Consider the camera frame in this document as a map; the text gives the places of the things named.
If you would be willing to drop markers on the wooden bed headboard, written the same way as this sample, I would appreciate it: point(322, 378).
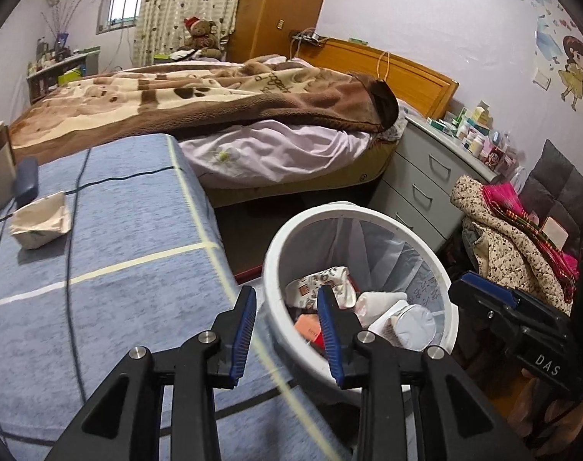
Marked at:
point(416, 74)

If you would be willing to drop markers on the pile of clothes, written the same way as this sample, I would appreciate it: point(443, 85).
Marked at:
point(502, 245)

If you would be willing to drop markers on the red and white milk carton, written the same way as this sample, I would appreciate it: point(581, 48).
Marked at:
point(308, 329)

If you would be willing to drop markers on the white paper roll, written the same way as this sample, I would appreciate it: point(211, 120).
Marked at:
point(382, 303)

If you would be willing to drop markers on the power strip with plugs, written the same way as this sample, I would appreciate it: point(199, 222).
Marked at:
point(306, 37)

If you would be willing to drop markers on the cartoon girl wall sticker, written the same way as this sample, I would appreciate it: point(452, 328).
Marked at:
point(577, 69)

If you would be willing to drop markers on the dried branches in vase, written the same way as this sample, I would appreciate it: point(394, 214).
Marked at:
point(61, 24)

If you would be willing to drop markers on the blue checked cloth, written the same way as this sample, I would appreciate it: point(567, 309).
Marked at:
point(142, 230)

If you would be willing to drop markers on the crumpled patterned packet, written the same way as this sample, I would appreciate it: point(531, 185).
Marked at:
point(305, 282)

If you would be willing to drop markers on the lilac quilt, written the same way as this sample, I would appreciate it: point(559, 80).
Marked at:
point(282, 149)

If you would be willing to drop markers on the cluttered white shelf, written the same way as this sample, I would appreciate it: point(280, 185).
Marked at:
point(56, 74)

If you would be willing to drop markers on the white cup with lid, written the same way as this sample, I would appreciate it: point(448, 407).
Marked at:
point(414, 329)

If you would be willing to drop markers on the white round waste bin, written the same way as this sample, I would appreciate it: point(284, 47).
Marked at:
point(320, 211)

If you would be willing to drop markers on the small barred window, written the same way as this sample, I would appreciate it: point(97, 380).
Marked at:
point(121, 9)

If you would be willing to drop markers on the group of medicine boxes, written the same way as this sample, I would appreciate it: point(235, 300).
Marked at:
point(478, 139)

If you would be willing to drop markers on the dark chair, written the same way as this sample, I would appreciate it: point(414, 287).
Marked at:
point(560, 182)

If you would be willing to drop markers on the brown printed blanket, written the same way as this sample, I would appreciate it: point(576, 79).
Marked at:
point(200, 96)

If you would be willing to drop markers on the brown teddy bear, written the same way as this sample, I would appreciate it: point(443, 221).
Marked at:
point(200, 36)

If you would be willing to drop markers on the dark blue case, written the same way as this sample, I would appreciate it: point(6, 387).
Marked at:
point(26, 177)

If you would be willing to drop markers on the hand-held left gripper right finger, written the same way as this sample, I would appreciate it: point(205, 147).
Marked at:
point(329, 336)

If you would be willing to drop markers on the heart print curtain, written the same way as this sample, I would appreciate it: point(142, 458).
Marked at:
point(186, 5)

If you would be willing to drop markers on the grey chest of drawers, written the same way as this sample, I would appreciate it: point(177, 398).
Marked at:
point(416, 173)

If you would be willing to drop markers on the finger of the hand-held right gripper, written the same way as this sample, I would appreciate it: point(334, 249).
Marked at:
point(488, 285)
point(478, 303)

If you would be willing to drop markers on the pink cloth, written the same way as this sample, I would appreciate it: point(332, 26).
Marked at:
point(505, 201)

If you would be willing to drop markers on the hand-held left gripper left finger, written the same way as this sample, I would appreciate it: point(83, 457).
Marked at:
point(241, 341)

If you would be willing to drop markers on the yellow bed base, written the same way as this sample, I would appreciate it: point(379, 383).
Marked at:
point(320, 182)

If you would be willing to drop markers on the person's right hand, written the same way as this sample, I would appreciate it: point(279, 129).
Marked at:
point(577, 415)

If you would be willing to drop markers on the white card box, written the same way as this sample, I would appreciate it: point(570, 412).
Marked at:
point(555, 230)

